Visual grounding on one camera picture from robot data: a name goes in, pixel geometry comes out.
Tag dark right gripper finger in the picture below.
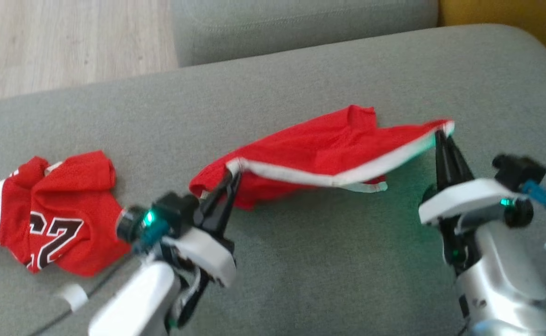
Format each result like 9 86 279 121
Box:
442 133 475 186
434 130 451 190

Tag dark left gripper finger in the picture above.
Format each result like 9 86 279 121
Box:
212 171 242 237
193 173 235 230

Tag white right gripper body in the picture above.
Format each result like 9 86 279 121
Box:
418 179 519 228

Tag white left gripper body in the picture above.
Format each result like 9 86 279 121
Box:
161 222 238 288

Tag red shorts with white trim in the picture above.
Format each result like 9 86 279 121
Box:
189 105 456 211

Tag red Bulls 23 jersey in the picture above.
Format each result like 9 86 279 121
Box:
0 150 132 277

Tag large grey sofa seat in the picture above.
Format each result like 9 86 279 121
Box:
0 24 546 336

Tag yellow cushion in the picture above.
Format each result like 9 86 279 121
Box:
440 0 546 53

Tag small grey sofa cushion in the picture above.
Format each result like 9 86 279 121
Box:
169 0 440 67

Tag right camera cable teal plug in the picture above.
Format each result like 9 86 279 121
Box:
519 180 546 263

